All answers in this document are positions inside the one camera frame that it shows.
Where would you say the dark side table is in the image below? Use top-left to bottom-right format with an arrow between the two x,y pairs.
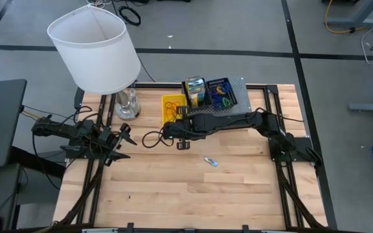
0,163 -> 24,233

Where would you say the yellow floor cable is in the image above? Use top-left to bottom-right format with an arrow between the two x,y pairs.
324,0 -> 373,35

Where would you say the black lamp cord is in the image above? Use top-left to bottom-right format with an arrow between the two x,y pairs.
137,56 -> 157,83

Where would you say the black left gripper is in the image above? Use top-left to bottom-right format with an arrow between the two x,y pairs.
98,122 -> 139,168

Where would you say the white shade table lamp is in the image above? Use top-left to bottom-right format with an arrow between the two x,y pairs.
46,3 -> 142,122

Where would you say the black mesh plastic tray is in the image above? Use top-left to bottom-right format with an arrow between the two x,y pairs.
205,76 -> 239,110
181,76 -> 212,109

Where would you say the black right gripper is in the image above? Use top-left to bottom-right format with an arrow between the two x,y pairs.
176,105 -> 204,151

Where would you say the small blue white tube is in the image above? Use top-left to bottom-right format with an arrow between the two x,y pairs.
203,156 -> 219,168

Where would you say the grey perforated metal shelf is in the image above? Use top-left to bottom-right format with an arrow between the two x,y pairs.
182,76 -> 253,117

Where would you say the grey desk frame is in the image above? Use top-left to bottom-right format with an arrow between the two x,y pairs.
322,0 -> 373,28

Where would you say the black rubber band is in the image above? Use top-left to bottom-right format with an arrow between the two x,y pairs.
164,100 -> 181,122

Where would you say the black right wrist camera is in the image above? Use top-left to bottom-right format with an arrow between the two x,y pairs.
163,122 -> 183,140

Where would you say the black aluminium table frame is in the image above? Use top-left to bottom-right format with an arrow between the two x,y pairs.
56,81 -> 330,233

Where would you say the black coiled floor cable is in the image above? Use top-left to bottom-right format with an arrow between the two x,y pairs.
117,5 -> 142,27

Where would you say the yellow plastic basket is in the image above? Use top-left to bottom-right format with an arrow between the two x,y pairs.
161,93 -> 188,126

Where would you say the green blue card pack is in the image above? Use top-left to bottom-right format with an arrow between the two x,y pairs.
186,76 -> 206,98

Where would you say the grey desk foot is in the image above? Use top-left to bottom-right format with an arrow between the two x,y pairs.
348,102 -> 373,114

